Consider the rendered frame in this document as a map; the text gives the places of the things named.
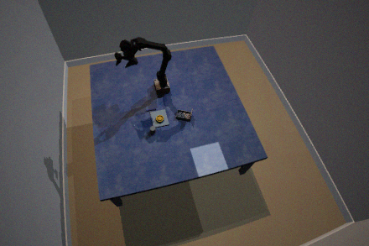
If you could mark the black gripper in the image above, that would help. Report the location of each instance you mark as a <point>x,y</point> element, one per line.
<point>127,56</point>

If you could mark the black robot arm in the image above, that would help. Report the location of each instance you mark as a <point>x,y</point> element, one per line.
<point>142,43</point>

